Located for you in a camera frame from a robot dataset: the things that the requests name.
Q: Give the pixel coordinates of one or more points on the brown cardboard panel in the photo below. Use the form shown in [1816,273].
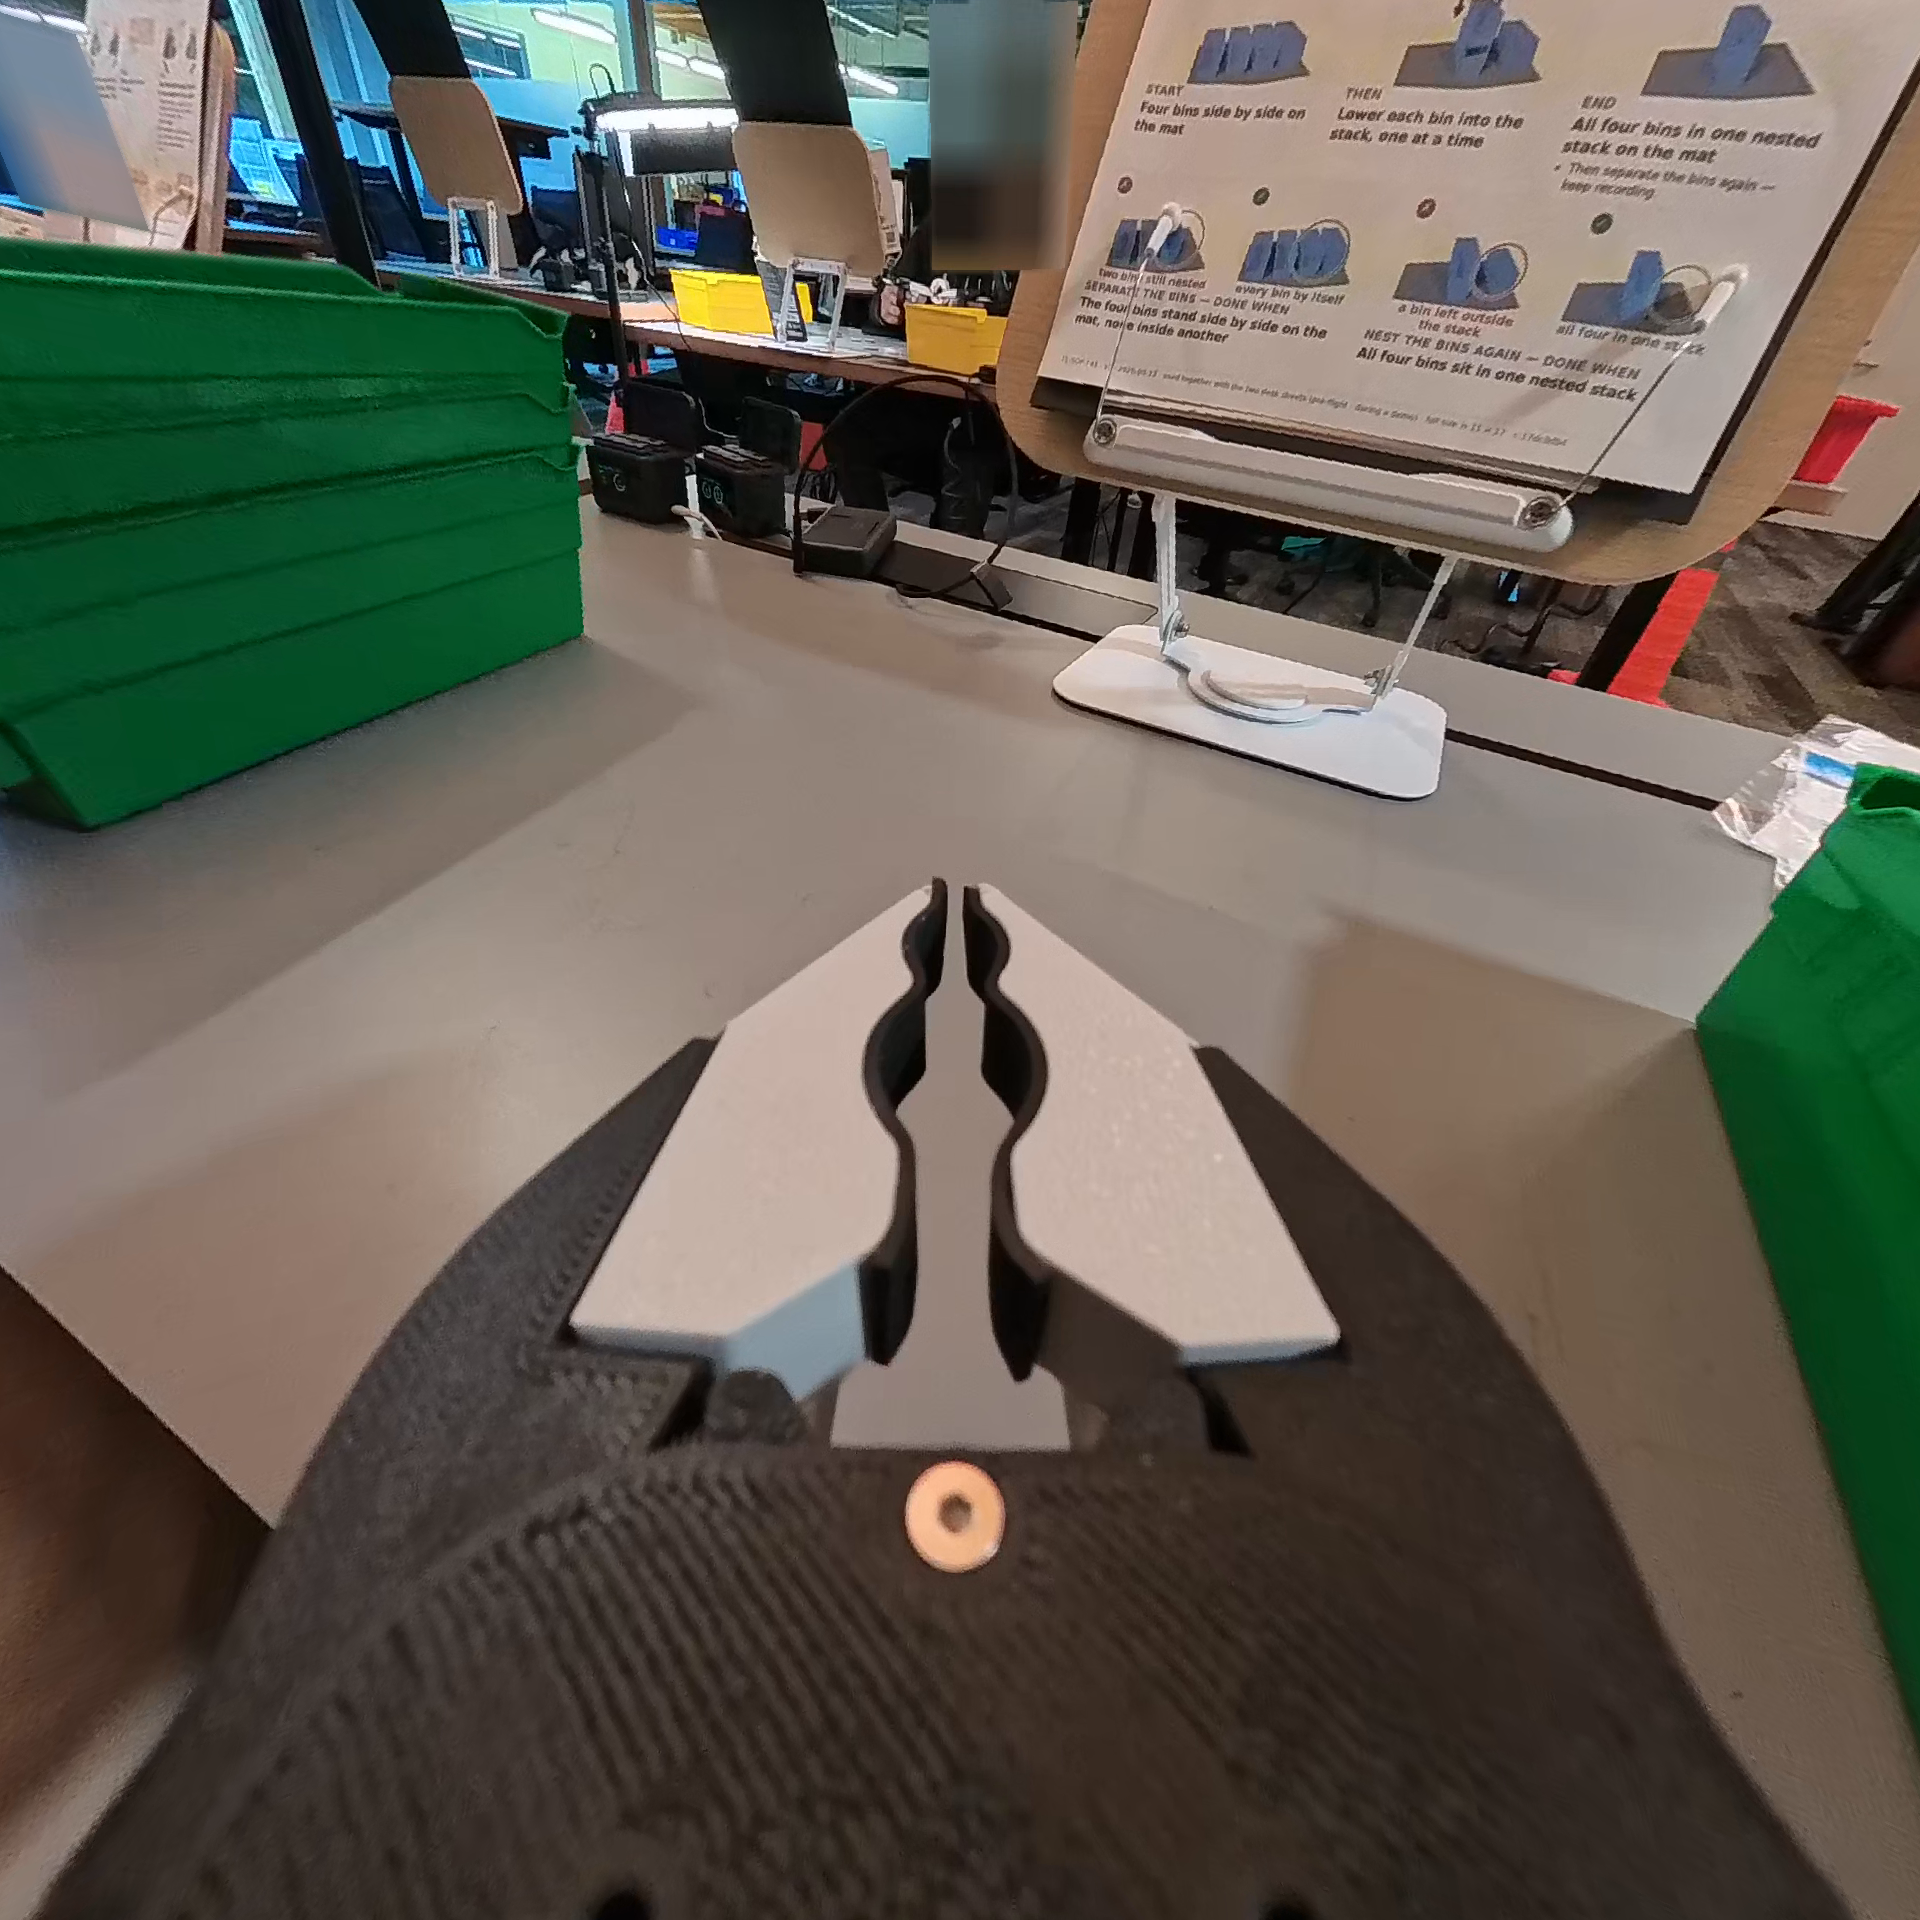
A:
[158,120]

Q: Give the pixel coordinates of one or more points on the instruction sheet on white stand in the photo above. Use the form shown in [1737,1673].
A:
[1275,735]

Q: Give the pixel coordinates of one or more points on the grey desk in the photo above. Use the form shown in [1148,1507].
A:
[600,900]

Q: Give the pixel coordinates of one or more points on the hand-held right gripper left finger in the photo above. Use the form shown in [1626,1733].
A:
[751,1201]

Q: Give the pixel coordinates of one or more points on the red ribbed basket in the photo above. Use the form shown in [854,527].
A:
[1839,443]

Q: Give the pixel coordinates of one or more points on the white blue paper sheet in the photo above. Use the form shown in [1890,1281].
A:
[1784,811]

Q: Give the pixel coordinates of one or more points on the black power adapter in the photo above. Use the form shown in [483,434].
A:
[848,540]

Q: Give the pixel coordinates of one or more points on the wooden document stand acrylic base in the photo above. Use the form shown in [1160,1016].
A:
[459,150]
[819,195]

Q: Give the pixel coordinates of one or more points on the black battery charging case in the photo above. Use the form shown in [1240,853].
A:
[742,493]
[639,476]

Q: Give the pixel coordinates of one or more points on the yellow plastic bin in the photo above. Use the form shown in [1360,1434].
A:
[952,338]
[734,300]

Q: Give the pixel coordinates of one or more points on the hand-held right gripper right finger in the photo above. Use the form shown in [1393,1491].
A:
[1171,1201]

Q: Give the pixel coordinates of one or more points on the green plastic bin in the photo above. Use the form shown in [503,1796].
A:
[225,434]
[225,674]
[1830,1201]
[225,322]

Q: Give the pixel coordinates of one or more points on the printed instruction sheet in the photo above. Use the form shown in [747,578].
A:
[1500,195]

